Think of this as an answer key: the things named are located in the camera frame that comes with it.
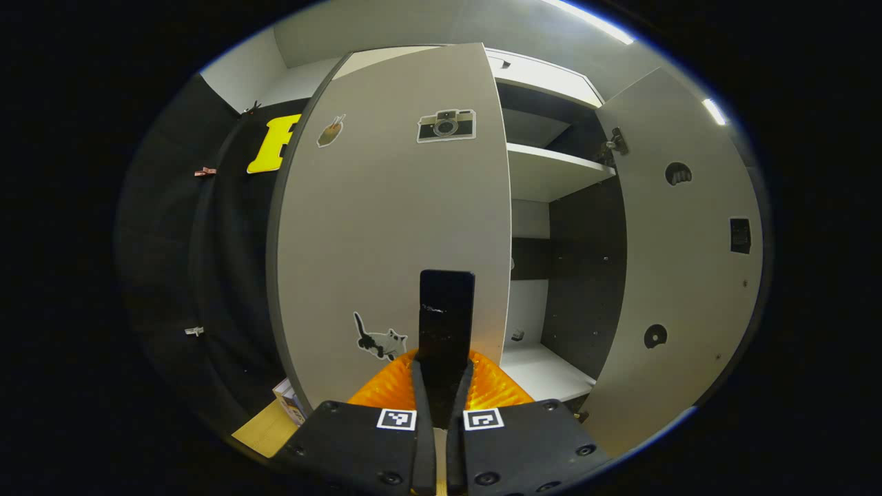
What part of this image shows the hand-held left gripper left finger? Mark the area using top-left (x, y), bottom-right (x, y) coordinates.
top-left (272, 348), bottom-right (438, 496)

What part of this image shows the black door handle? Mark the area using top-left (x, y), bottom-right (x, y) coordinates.
top-left (418, 270), bottom-right (476, 428)

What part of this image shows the white cabinet shelf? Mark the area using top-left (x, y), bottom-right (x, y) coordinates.
top-left (506, 143), bottom-right (616, 203)

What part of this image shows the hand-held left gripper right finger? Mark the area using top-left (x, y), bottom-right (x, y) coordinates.
top-left (447, 348), bottom-right (614, 496)

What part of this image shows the beige cabinet door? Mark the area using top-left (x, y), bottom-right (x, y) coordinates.
top-left (267, 43), bottom-right (512, 417)
top-left (579, 68), bottom-right (766, 459)

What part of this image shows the black backdrop cloth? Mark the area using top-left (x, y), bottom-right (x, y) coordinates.
top-left (117, 72), bottom-right (311, 431)

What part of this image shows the long ceiling light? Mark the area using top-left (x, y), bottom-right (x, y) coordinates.
top-left (541, 0), bottom-right (635, 45)

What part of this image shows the beige book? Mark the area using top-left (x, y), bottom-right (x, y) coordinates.
top-left (273, 378), bottom-right (307, 426)

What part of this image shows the beige double-door shoe cabinet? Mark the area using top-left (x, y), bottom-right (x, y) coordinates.
top-left (267, 43), bottom-right (766, 459)

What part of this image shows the metal door hinge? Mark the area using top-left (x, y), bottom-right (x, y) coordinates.
top-left (598, 127), bottom-right (629, 166)

